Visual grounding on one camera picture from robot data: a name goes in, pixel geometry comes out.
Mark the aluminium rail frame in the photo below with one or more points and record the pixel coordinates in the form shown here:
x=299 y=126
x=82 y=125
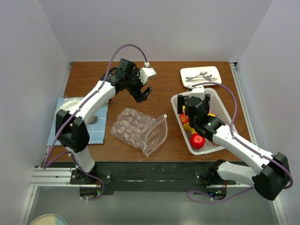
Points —
x=145 y=193

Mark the clear zip top bag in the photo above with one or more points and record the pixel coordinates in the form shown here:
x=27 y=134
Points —
x=142 y=131

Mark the silver fork on plate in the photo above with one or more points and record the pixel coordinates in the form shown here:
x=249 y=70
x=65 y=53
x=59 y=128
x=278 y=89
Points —
x=212 y=80

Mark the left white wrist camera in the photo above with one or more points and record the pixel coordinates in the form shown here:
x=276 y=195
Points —
x=146 y=73

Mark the silver spoon on plate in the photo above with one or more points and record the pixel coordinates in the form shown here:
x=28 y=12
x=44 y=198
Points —
x=199 y=78
x=201 y=73

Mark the blue checkered cloth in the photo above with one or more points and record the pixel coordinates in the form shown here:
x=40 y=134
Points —
x=96 y=131

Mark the fake yellow banana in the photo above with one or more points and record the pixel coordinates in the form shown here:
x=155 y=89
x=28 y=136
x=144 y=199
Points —
x=187 y=127

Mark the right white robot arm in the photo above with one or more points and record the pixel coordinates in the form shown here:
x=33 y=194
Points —
x=266 y=172

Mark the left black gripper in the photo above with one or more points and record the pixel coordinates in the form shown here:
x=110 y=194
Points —
x=139 y=97

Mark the white rectangular plate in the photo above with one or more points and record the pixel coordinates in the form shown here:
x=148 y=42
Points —
x=192 y=71

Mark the pastel round plate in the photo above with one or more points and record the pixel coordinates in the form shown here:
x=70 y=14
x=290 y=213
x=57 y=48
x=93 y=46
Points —
x=48 y=219

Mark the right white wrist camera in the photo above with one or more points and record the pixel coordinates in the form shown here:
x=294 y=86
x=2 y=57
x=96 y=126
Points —
x=197 y=91

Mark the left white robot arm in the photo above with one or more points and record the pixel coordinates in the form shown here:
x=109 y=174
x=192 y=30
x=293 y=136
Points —
x=71 y=124

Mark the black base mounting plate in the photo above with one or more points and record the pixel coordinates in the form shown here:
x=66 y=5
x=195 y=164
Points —
x=132 y=177

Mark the white round plate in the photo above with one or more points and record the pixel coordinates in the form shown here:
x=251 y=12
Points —
x=66 y=103

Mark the white plastic basket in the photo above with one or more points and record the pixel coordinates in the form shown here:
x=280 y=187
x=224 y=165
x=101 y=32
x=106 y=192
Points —
x=217 y=108

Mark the silver spoon on cloth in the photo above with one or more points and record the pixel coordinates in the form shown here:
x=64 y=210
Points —
x=93 y=119

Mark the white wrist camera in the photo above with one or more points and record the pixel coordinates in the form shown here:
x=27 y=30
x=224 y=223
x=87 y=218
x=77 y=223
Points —
x=146 y=73
x=197 y=91

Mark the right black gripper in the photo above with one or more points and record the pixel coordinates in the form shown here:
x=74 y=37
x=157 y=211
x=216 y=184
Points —
x=180 y=99

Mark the fake red apple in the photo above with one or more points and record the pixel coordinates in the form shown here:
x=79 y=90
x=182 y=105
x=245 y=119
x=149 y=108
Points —
x=184 y=118
x=196 y=141

